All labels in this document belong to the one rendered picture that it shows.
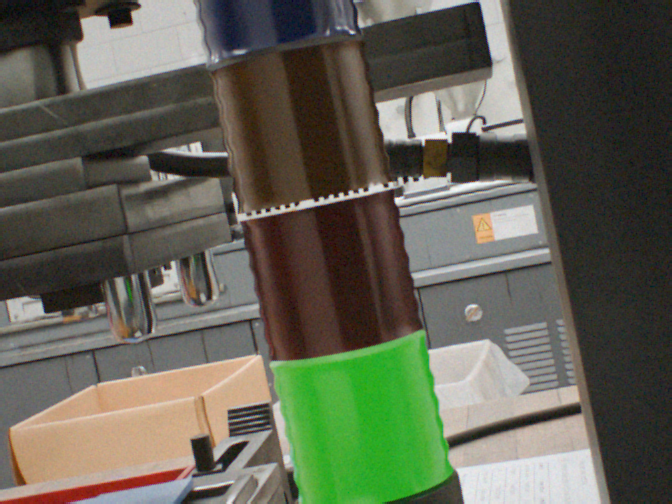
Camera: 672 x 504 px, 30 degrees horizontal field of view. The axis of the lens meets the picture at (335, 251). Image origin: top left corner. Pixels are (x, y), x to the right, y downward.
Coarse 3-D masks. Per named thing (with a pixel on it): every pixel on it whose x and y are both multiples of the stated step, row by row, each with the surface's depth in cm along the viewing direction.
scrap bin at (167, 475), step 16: (192, 464) 83; (112, 480) 84; (128, 480) 84; (144, 480) 84; (160, 480) 83; (176, 480) 80; (16, 496) 85; (32, 496) 85; (48, 496) 84; (64, 496) 84; (80, 496) 84; (96, 496) 84
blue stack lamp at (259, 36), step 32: (192, 0) 29; (224, 0) 28; (256, 0) 28; (288, 0) 28; (320, 0) 28; (352, 0) 29; (224, 32) 28; (256, 32) 28; (288, 32) 28; (320, 32) 28; (352, 32) 28; (224, 64) 29
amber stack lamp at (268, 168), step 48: (336, 48) 28; (240, 96) 28; (288, 96) 28; (336, 96) 28; (240, 144) 28; (288, 144) 28; (336, 144) 28; (240, 192) 29; (288, 192) 28; (336, 192) 28
